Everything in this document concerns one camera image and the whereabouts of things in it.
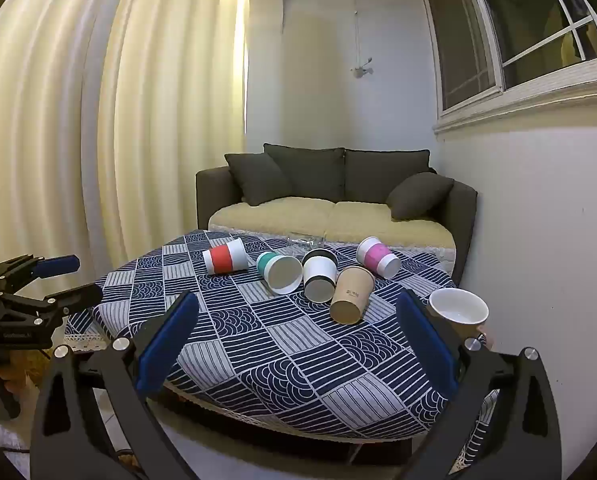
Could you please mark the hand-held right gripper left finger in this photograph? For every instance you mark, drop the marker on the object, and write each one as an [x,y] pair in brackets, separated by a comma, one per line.
[166,347]

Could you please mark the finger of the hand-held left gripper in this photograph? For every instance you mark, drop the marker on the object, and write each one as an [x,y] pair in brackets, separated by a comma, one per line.
[78,297]
[58,265]

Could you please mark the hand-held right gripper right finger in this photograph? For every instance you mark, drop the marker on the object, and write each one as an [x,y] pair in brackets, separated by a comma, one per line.
[428,347]

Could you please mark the brown paper cup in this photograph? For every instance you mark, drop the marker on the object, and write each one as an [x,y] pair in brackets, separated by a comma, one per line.
[351,297]

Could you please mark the white cup with red band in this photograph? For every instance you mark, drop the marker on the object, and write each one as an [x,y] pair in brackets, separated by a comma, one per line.
[223,258]

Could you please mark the white cup with pink band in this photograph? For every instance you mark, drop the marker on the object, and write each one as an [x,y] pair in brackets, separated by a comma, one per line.
[373,255]

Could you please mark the white cup with black band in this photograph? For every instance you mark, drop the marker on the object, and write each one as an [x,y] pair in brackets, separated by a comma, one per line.
[318,280]

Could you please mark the teal cup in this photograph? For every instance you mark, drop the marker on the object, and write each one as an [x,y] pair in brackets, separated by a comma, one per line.
[284,275]

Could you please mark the white bowl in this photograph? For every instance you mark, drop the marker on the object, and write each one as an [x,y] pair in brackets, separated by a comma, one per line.
[458,305]

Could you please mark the blue patterned tablecloth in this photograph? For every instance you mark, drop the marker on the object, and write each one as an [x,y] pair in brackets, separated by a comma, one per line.
[278,350]

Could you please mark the dark grey sofa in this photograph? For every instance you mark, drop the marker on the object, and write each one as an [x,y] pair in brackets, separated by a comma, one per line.
[461,210]

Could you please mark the dark grey throw pillow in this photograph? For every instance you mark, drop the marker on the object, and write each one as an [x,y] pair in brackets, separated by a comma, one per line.
[258,177]
[418,195]

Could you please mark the clear glass ashtray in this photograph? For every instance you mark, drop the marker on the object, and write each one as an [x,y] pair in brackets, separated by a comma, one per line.
[306,241]

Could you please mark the yellow sofa seat cover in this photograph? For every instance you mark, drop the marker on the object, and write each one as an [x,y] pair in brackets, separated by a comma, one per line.
[328,217]

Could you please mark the cream curtain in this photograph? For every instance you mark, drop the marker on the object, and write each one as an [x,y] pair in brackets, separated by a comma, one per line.
[128,110]

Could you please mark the dark grey back cushion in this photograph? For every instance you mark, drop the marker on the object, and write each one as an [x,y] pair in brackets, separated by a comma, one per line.
[311,170]
[378,175]

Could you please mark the white framed window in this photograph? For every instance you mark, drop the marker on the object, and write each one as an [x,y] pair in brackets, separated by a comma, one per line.
[498,60]

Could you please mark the hanging wall ornament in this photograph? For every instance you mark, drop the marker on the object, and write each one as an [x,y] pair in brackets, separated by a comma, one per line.
[361,70]

